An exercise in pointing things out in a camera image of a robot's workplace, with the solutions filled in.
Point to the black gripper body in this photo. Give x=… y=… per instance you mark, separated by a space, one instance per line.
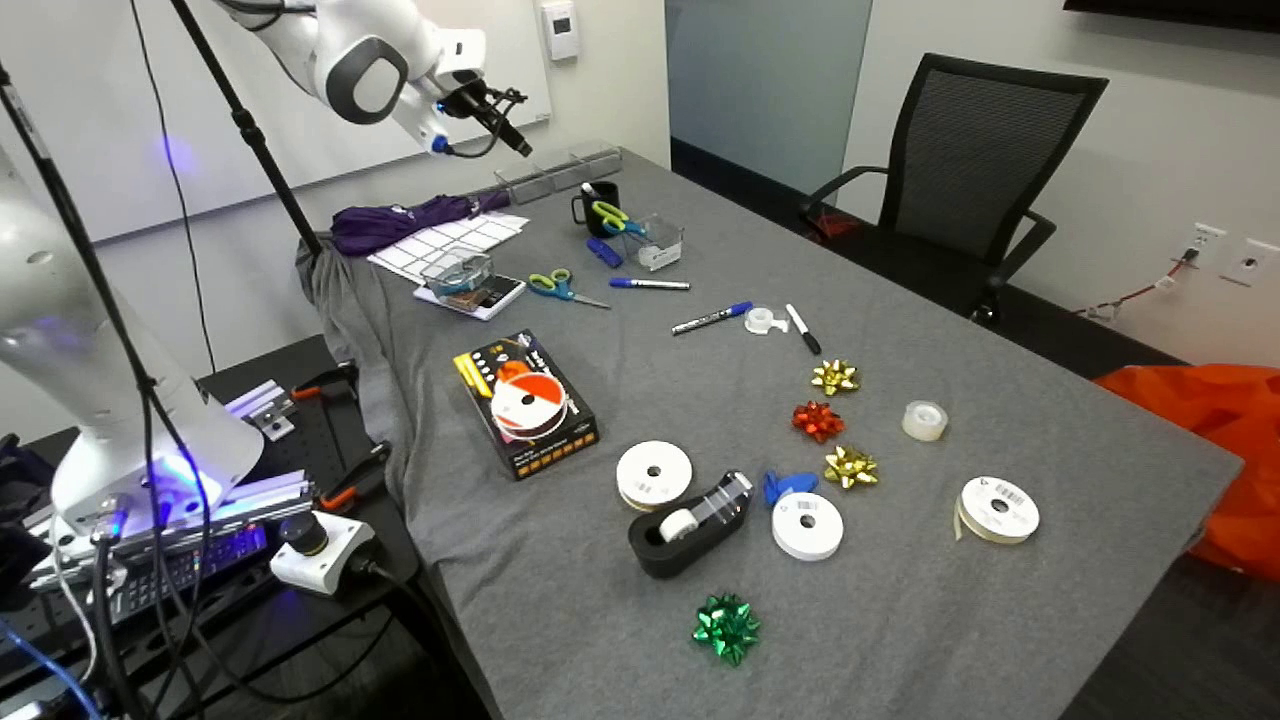
x=475 y=101

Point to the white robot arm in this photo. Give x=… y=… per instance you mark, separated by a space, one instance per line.
x=343 y=40

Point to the black mug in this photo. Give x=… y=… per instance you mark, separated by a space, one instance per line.
x=592 y=199

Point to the blue capped marker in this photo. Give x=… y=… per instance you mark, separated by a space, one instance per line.
x=713 y=316

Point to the white marker with black cap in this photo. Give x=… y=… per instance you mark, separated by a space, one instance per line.
x=800 y=331

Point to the white label sheets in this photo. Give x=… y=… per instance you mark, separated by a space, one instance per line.
x=444 y=247

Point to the purple cloth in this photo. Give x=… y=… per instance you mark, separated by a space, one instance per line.
x=384 y=225

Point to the green blue scissors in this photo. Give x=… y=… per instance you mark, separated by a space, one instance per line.
x=554 y=287

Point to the white box with black screen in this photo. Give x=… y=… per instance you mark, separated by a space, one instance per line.
x=490 y=299

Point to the clear plastic container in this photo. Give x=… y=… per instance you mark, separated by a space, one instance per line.
x=657 y=247

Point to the blue pen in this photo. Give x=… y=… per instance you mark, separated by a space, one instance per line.
x=650 y=280

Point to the black tripod pole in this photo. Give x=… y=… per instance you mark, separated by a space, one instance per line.
x=246 y=124
x=66 y=220

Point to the red white ribbon spool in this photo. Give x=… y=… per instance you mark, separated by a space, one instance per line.
x=524 y=406

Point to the orange black clamp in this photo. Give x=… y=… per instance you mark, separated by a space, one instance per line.
x=331 y=386
x=353 y=483

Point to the small clear tape roll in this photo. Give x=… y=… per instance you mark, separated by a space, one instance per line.
x=760 y=323

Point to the black orange cardboard box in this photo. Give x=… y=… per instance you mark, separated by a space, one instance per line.
x=544 y=455

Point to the gold gift bow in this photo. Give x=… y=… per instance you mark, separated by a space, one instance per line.
x=833 y=377
x=848 y=467

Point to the white whiteboard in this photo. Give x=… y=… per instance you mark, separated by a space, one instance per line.
x=66 y=55

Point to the red gift bow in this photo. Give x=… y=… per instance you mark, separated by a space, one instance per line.
x=819 y=422

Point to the blue gift bow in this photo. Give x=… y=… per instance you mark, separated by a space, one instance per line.
x=780 y=485

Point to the black tape dispenser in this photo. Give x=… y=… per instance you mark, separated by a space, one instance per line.
x=664 y=549

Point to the white power adapter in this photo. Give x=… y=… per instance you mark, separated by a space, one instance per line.
x=320 y=552

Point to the black mesh office chair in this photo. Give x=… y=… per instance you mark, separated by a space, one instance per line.
x=987 y=145

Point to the white round cap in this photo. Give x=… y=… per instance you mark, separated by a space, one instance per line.
x=926 y=422

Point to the green gift bow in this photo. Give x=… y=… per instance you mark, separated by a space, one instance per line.
x=727 y=627

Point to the grey table cloth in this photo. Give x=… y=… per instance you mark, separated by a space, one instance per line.
x=933 y=603

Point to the orange plastic bag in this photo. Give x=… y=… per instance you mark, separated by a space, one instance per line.
x=1225 y=441

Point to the white wall thermostat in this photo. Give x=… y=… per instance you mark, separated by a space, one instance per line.
x=561 y=24

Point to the white wall outlet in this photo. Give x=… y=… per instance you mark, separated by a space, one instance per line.
x=1263 y=261
x=1204 y=242

